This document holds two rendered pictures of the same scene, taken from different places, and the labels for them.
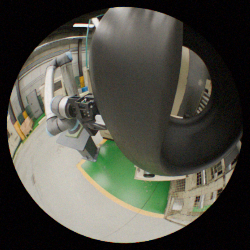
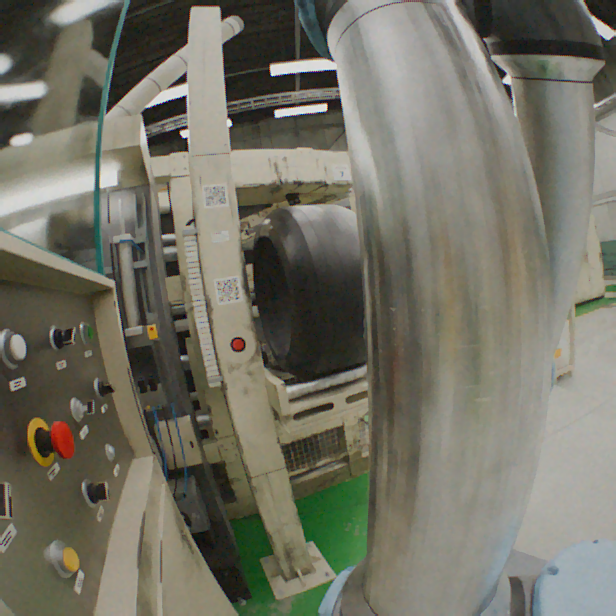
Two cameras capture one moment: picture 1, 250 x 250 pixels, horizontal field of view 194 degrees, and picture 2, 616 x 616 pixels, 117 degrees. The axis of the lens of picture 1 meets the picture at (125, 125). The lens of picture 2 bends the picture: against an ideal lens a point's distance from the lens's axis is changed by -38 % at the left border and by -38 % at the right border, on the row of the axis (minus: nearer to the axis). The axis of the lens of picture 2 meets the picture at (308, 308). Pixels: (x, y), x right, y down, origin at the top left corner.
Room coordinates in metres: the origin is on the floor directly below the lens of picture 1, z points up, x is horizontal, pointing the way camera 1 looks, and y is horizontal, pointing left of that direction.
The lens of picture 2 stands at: (0.75, 0.58, 1.18)
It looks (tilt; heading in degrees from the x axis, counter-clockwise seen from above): 3 degrees down; 235
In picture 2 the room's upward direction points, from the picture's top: 10 degrees counter-clockwise
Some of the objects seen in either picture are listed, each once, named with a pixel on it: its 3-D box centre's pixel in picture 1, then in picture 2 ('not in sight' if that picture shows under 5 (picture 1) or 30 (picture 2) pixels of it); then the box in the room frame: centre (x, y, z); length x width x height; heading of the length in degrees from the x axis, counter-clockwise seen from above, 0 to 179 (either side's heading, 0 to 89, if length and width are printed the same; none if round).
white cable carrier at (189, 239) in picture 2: not in sight; (200, 305); (0.52, -0.30, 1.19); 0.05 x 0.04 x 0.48; 76
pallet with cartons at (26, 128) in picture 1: (27, 125); not in sight; (0.89, 5.68, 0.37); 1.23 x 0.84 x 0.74; 56
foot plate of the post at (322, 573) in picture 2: not in sight; (295, 567); (0.43, -0.31, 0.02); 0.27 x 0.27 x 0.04; 76
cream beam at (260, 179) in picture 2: not in sight; (285, 180); (-0.02, -0.52, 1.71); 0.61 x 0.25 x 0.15; 166
